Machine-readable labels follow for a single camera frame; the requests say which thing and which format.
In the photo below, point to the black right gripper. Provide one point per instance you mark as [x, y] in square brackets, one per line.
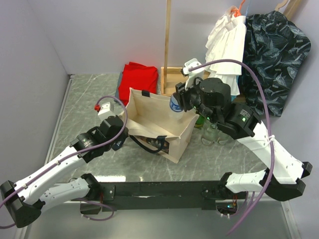
[184, 94]

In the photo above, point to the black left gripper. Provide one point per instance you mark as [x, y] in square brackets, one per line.
[124, 134]

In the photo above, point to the blue label Pocari bottle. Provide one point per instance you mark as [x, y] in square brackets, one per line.
[175, 111]

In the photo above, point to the dark green Perrier bottle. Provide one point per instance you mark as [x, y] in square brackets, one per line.
[200, 122]

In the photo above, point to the beige canvas tote bag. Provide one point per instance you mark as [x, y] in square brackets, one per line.
[155, 125]

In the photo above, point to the clear glass bottle green cap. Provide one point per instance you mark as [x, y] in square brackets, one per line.
[209, 134]

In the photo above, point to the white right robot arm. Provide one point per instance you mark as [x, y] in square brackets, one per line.
[282, 179]

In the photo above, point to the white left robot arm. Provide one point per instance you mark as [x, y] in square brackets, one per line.
[26, 199]

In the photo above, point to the wooden clothes rack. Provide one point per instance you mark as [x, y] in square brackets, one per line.
[166, 70]

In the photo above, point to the red folded cloth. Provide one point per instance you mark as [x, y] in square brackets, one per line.
[138, 77]

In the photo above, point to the white hanging shirt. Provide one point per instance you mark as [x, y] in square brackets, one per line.
[226, 41]

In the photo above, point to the orange clothes hanger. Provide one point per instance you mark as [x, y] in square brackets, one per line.
[236, 11]

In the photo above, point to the dark leaf print shirt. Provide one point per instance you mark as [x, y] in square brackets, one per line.
[275, 49]

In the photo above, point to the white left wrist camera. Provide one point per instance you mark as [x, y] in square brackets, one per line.
[104, 111]

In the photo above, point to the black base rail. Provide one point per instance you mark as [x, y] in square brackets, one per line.
[163, 195]

